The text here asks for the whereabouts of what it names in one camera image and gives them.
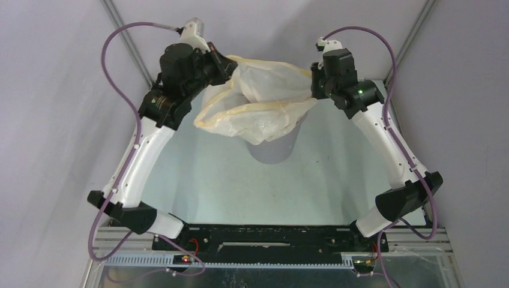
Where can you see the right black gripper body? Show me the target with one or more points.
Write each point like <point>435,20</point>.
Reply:
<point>317,85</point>

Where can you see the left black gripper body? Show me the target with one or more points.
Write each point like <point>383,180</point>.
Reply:
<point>209,70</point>

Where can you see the translucent cream trash bag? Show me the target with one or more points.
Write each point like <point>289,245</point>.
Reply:
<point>262,101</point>

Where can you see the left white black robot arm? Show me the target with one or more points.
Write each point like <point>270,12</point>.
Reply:
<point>185,73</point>

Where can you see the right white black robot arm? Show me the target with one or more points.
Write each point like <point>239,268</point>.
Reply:
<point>409,180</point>

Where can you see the grey plastic trash bin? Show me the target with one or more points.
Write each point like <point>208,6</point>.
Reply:
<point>279,150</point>

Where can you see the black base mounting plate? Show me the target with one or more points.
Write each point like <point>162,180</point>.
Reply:
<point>276,244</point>

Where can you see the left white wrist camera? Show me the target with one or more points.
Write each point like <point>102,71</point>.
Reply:
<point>191,36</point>

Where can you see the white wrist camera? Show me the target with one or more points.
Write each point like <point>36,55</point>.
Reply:
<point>324,46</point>
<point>191,36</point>

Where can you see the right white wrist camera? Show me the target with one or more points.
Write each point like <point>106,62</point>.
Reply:
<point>324,46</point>

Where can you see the left aluminium frame post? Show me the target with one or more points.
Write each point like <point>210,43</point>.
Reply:
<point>115,17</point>

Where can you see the aluminium frame post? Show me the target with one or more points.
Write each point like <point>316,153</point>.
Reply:
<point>115,17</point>
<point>421,19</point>

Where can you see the right aluminium frame post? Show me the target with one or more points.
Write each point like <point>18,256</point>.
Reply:
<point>421,19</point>

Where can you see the grey slotted cable duct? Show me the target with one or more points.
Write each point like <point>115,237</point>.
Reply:
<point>172,261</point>

